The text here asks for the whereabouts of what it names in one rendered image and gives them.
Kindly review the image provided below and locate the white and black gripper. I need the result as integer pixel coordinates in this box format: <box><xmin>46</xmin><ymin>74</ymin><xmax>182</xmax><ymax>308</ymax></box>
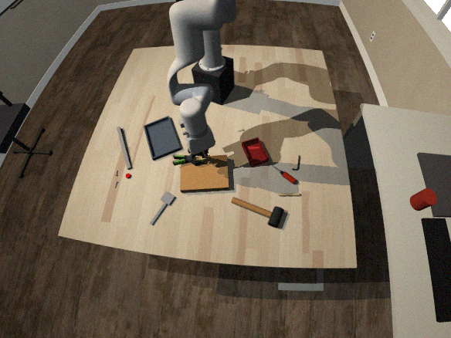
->
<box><xmin>185</xmin><ymin>124</ymin><xmax>215</xmax><ymax>158</ymax></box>

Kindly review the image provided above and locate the tan wooden board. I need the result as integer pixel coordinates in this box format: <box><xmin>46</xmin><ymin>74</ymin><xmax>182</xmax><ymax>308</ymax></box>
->
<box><xmin>180</xmin><ymin>155</ymin><xmax>229</xmax><ymax>193</ymax></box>

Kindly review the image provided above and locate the black rubber mallet with wooden handle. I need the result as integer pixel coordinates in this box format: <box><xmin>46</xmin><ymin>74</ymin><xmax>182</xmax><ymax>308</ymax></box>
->
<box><xmin>231</xmin><ymin>197</ymin><xmax>284</xmax><ymax>228</ymax></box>

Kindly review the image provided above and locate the red rectangular tray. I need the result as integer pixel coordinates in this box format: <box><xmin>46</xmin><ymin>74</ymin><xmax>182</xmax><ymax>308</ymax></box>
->
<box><xmin>242</xmin><ymin>137</ymin><xmax>269</xmax><ymax>167</ymax></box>

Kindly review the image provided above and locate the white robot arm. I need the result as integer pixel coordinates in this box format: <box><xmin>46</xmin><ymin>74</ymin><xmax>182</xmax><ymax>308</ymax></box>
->
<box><xmin>167</xmin><ymin>0</ymin><xmax>236</xmax><ymax>139</ymax></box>

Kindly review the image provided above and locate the grey flat bar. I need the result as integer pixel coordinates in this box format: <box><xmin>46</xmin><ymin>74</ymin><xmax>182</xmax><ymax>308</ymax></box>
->
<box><xmin>117</xmin><ymin>127</ymin><xmax>131</xmax><ymax>170</ymax></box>

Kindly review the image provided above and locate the red-handled screwdriver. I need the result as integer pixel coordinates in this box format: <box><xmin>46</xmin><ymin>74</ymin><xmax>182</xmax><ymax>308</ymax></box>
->
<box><xmin>272</xmin><ymin>165</ymin><xmax>297</xmax><ymax>184</ymax></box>

